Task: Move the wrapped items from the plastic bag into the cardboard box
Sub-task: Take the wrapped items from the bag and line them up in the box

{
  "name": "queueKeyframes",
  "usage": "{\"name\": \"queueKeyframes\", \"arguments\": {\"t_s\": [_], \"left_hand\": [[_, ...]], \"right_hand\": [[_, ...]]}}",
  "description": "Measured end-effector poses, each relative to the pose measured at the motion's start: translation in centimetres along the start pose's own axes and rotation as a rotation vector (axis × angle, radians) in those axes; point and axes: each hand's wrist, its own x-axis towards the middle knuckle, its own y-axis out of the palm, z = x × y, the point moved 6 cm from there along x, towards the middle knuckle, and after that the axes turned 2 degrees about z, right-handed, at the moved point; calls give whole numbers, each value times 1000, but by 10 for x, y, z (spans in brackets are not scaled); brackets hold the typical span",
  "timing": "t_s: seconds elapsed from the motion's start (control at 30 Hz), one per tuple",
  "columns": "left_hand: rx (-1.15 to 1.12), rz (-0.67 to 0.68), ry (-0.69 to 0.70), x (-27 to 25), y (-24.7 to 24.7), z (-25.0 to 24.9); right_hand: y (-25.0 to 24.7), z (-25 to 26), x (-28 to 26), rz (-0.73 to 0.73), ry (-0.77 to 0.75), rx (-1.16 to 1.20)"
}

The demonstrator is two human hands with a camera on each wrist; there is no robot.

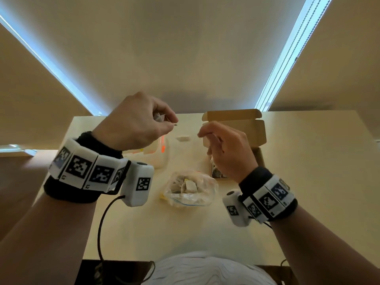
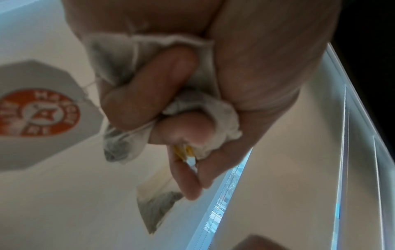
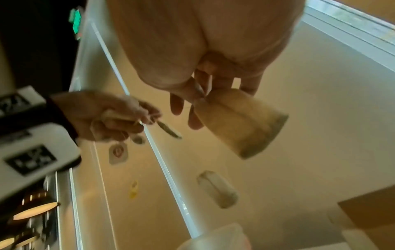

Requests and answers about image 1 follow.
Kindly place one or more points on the person's left thumb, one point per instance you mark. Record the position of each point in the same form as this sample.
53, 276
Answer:
161, 132

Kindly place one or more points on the black wrist sleeve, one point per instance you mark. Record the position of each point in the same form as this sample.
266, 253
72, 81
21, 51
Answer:
69, 194
255, 178

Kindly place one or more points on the bright window strip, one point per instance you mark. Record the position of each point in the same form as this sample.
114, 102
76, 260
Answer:
53, 68
292, 50

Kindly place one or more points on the person's left hand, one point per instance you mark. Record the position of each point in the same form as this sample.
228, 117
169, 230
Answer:
127, 124

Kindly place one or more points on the white marker wristband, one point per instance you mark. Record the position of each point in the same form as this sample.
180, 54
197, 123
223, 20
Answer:
86, 170
271, 198

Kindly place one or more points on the brown cardboard box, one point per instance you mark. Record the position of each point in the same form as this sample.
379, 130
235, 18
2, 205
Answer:
252, 130

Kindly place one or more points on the white plastic container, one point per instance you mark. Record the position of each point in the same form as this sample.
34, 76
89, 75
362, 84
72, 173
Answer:
157, 154

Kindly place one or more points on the person's right hand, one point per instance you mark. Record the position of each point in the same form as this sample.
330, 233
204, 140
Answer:
231, 151

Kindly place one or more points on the person's right forearm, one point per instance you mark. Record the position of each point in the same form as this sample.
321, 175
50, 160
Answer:
323, 249

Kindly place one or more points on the small white part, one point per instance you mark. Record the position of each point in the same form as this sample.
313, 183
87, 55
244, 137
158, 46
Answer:
183, 138

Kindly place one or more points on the window sill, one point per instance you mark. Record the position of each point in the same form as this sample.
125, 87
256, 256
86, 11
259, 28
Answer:
16, 149

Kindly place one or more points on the person's right thumb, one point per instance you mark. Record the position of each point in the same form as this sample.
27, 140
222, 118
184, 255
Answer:
214, 145

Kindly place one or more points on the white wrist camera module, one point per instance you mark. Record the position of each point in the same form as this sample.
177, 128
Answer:
138, 186
236, 209

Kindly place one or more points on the person's white shirt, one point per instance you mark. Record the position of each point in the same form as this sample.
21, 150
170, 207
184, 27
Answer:
207, 270

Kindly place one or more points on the clear zip bag of parts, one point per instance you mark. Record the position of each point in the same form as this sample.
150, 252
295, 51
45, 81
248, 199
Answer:
190, 189

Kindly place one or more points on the person's left forearm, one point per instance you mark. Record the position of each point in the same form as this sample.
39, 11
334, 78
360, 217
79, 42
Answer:
44, 243

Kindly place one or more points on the small clear packet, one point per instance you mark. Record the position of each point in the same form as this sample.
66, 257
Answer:
161, 118

